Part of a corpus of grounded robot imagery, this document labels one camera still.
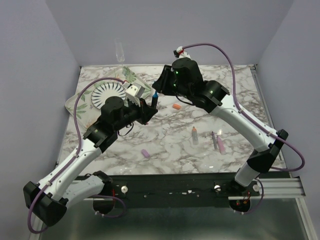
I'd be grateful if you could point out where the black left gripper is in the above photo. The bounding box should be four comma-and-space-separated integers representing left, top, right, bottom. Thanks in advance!
114, 97, 159, 132

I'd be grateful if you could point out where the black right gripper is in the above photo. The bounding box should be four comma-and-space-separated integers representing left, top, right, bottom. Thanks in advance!
151, 65, 192, 101

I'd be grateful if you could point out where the floral rectangular tray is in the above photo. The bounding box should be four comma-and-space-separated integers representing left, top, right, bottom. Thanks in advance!
65, 65, 152, 126

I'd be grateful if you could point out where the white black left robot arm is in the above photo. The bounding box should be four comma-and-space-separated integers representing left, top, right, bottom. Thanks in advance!
23, 96, 158, 227

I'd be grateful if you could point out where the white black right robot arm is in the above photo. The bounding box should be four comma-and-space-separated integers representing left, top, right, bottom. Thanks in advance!
152, 57, 289, 196

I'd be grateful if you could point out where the grey pen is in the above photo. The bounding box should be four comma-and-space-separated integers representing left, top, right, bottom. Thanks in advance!
211, 131, 219, 150

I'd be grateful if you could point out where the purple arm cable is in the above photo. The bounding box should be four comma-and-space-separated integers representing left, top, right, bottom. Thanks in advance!
183, 42, 305, 216
26, 77, 127, 235

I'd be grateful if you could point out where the blue striped white plate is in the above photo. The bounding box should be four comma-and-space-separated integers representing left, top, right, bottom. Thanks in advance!
91, 81, 126, 110

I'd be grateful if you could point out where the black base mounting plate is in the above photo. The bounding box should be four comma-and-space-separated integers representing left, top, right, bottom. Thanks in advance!
100, 173, 259, 209

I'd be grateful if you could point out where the purple pen cap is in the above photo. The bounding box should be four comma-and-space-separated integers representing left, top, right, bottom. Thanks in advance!
141, 149, 150, 158

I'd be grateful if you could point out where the blue black highlighter pen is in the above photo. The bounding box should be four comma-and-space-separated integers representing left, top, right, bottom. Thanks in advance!
151, 91, 159, 109

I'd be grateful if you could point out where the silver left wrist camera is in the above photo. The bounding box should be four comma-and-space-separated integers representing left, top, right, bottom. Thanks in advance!
125, 83, 145, 107

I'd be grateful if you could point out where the orange tipped clear marker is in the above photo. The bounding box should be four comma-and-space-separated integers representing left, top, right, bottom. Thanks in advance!
191, 126, 199, 145

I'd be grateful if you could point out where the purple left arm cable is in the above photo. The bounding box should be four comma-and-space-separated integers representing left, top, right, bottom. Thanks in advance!
26, 77, 127, 235

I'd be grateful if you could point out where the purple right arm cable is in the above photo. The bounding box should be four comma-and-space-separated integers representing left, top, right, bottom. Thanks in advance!
183, 42, 305, 216

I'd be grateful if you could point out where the clear champagne glass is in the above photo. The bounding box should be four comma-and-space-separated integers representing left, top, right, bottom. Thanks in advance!
114, 38, 125, 65

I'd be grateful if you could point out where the pink highlighter pen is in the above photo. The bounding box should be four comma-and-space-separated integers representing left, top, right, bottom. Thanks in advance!
216, 135, 226, 155

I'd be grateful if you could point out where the orange pen cap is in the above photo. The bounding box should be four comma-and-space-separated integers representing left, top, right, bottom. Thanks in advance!
172, 104, 181, 110

